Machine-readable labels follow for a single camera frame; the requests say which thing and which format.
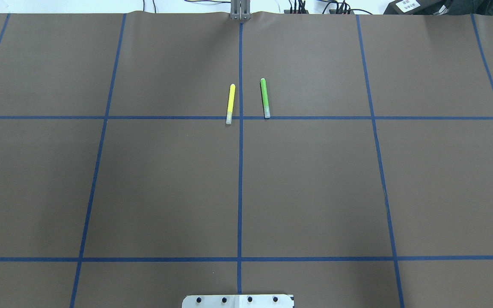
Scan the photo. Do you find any yellow marker pen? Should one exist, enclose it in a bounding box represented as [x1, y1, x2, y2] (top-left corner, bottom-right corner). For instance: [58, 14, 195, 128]
[225, 83, 236, 125]

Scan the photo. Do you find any green marker pen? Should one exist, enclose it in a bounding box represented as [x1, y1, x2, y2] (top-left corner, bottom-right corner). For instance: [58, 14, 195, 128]
[260, 78, 271, 119]

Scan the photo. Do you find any black power adapter box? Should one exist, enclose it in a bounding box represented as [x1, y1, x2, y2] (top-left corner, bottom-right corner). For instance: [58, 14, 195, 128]
[383, 0, 452, 15]

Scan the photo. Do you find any aluminium frame post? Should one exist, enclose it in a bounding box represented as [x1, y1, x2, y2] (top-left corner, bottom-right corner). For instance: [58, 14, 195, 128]
[230, 0, 252, 22]

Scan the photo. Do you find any white camera stand column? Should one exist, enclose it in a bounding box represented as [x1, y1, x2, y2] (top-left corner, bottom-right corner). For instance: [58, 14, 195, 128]
[181, 294, 295, 308]

